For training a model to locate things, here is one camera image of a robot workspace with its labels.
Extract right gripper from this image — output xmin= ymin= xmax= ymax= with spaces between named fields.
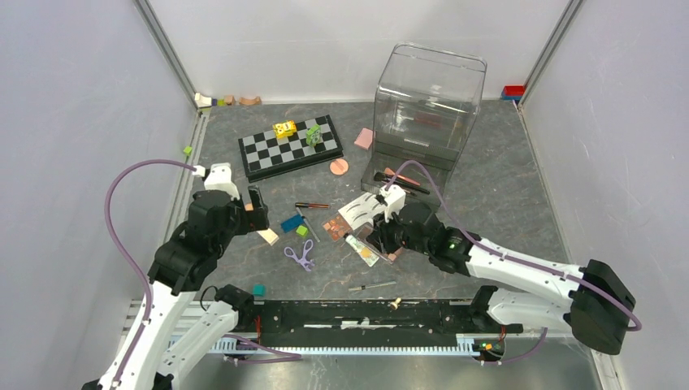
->
xmin=365 ymin=204 xmax=431 ymax=256

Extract cream wooden block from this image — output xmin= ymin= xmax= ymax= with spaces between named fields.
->
xmin=257 ymin=228 xmax=279 ymax=246

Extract blue block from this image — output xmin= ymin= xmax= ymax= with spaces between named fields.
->
xmin=280 ymin=214 xmax=304 ymax=233

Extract grey pencil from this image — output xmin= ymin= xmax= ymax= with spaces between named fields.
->
xmin=297 ymin=207 xmax=320 ymax=243

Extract small clear eyeshadow palette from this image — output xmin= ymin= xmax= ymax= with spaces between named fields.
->
xmin=323 ymin=214 xmax=353 ymax=241

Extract pink pencil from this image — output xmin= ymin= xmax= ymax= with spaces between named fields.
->
xmin=383 ymin=167 xmax=421 ymax=186

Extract peach powder puff brush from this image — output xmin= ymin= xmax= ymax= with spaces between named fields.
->
xmin=329 ymin=158 xmax=349 ymax=176

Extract clear acrylic makeup organizer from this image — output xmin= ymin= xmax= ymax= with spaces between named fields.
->
xmin=361 ymin=42 xmax=488 ymax=209

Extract black makeup brush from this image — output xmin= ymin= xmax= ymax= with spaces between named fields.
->
xmin=374 ymin=171 xmax=430 ymax=195

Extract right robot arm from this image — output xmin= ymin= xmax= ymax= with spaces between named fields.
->
xmin=366 ymin=203 xmax=639 ymax=355

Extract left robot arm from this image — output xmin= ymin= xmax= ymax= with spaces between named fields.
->
xmin=83 ymin=185 xmax=269 ymax=389

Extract white cream tube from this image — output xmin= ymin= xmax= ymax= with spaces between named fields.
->
xmin=344 ymin=234 xmax=379 ymax=267

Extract white eyebrow stencil card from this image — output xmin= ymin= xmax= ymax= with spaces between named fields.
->
xmin=338 ymin=193 xmax=385 ymax=231

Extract brown lip pencil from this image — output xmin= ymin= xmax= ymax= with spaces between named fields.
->
xmin=294 ymin=202 xmax=331 ymax=210

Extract black white chessboard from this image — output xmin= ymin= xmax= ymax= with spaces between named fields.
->
xmin=238 ymin=115 xmax=344 ymax=183

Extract white chess pawn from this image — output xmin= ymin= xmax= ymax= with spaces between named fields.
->
xmin=390 ymin=297 xmax=401 ymax=310

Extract teal cube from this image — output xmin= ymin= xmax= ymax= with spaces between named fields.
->
xmin=252 ymin=284 xmax=267 ymax=299

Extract yellow toy block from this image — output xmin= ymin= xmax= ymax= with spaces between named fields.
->
xmin=272 ymin=120 xmax=297 ymax=139

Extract green toy block on chessboard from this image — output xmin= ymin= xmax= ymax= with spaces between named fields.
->
xmin=305 ymin=124 xmax=322 ymax=148

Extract pink sponge pad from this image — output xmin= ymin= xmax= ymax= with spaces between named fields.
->
xmin=354 ymin=128 xmax=374 ymax=150

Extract wooden blocks in corner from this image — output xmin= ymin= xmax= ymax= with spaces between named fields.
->
xmin=193 ymin=93 xmax=262 ymax=109

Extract red blue bricks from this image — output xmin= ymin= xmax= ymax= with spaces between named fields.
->
xmin=500 ymin=84 xmax=526 ymax=102

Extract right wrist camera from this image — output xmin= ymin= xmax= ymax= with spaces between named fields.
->
xmin=375 ymin=184 xmax=406 ymax=222

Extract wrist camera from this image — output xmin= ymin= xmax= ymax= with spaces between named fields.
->
xmin=375 ymin=184 xmax=406 ymax=222
xmin=192 ymin=162 xmax=241 ymax=200

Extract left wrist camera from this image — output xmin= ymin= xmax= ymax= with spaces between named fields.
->
xmin=192 ymin=162 xmax=241 ymax=200

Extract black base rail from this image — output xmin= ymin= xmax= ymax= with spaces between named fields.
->
xmin=237 ymin=299 xmax=524 ymax=349

